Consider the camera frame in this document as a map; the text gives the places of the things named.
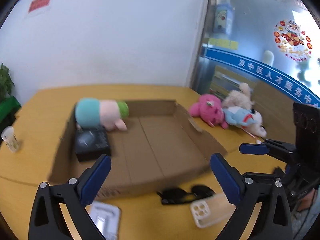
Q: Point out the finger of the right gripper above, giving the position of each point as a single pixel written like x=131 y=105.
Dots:
x=274 y=148

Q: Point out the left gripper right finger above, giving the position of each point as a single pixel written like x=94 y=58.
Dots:
x=245 y=191

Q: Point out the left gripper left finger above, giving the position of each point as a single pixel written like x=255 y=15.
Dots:
x=47 y=220

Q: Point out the clear white phone case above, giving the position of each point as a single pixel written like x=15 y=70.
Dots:
x=212 y=210

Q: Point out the white plastic tray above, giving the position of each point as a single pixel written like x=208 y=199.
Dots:
x=106 y=218

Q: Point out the black sunglasses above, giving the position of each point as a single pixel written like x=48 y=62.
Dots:
x=178 y=196

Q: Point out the black product box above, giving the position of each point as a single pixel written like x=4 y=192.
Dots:
x=90 y=144

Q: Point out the green-haired pastel plush doll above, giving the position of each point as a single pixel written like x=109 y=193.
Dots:
x=94 y=113

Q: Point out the pink pen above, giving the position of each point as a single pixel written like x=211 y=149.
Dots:
x=250 y=131

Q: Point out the blue red plush toy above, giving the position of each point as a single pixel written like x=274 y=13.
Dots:
x=237 y=116

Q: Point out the cream fluffy plush toy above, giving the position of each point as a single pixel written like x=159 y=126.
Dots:
x=242 y=98

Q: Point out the pink plush bear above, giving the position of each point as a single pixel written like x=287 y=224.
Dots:
x=209 y=109

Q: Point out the clear plastic cup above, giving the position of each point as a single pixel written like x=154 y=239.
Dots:
x=8 y=136

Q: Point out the green cloth covered table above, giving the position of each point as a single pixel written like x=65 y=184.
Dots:
x=8 y=109

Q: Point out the red wall notice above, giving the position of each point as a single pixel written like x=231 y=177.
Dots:
x=38 y=4

